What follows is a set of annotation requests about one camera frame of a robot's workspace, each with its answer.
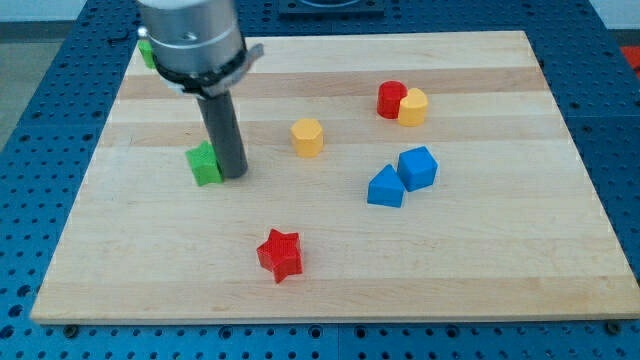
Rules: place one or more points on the green star block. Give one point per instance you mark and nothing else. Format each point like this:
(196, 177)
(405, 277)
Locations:
(204, 165)

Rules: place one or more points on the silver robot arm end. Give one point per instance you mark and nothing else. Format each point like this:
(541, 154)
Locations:
(197, 45)

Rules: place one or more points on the red star block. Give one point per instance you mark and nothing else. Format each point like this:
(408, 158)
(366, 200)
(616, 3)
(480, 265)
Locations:
(281, 254)

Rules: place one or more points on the green circle block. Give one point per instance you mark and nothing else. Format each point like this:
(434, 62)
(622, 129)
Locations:
(146, 52)

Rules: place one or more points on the yellow hexagon block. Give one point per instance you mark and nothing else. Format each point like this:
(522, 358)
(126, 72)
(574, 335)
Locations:
(307, 137)

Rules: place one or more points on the blue triangle block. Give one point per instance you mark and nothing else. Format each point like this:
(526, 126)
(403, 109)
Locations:
(386, 188)

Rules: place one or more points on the wooden board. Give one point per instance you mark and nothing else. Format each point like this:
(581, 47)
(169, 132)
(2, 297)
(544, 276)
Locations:
(511, 230)

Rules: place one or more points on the blue cube block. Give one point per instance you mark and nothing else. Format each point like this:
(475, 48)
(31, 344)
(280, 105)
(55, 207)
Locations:
(417, 168)

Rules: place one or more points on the red cylinder block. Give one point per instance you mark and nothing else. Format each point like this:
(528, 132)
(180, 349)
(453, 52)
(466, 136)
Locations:
(390, 94)

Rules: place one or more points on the yellow heart block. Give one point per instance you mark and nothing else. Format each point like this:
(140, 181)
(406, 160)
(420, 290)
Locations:
(413, 108)

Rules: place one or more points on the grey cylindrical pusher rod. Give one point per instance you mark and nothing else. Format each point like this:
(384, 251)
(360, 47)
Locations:
(220, 120)

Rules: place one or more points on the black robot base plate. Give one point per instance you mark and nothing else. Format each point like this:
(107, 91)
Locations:
(295, 8)

